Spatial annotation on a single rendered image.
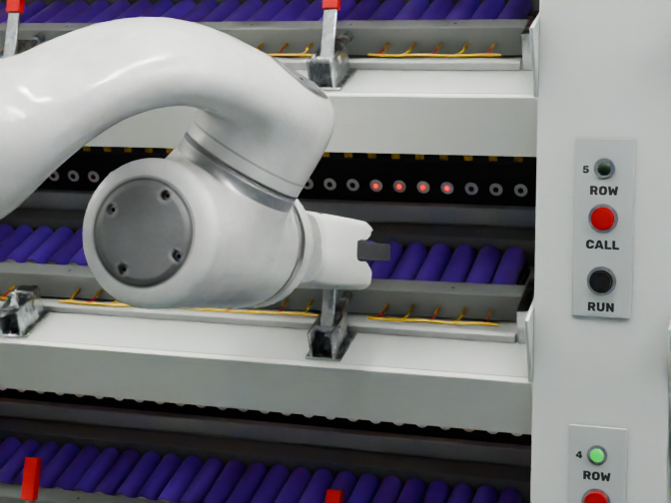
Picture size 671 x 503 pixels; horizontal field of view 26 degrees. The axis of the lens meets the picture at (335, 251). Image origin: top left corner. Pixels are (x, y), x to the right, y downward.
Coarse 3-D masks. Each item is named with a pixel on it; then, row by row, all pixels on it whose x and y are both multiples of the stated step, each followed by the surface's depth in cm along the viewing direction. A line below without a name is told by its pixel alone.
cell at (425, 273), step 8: (432, 248) 118; (440, 248) 118; (448, 248) 118; (432, 256) 116; (440, 256) 117; (448, 256) 118; (424, 264) 116; (432, 264) 115; (440, 264) 116; (424, 272) 114; (432, 272) 114; (440, 272) 115; (432, 280) 114
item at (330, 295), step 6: (324, 294) 109; (330, 294) 109; (324, 300) 109; (330, 300) 109; (324, 306) 109; (330, 306) 109; (324, 312) 109; (330, 312) 108; (324, 318) 109; (330, 318) 108; (324, 324) 108; (330, 324) 108
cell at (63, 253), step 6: (78, 234) 128; (72, 240) 127; (78, 240) 127; (66, 246) 126; (72, 246) 126; (78, 246) 127; (60, 252) 125; (66, 252) 125; (72, 252) 126; (54, 258) 124; (60, 258) 125; (66, 258) 125
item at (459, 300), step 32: (0, 288) 123; (64, 288) 121; (96, 288) 120; (320, 288) 113; (384, 288) 112; (416, 288) 111; (448, 288) 111; (480, 288) 110; (512, 288) 109; (416, 320) 110; (512, 320) 110
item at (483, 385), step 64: (64, 192) 132; (64, 320) 118; (128, 320) 117; (384, 320) 112; (448, 320) 111; (0, 384) 119; (64, 384) 116; (128, 384) 114; (192, 384) 112; (256, 384) 110; (320, 384) 108; (384, 384) 106; (448, 384) 104; (512, 384) 103
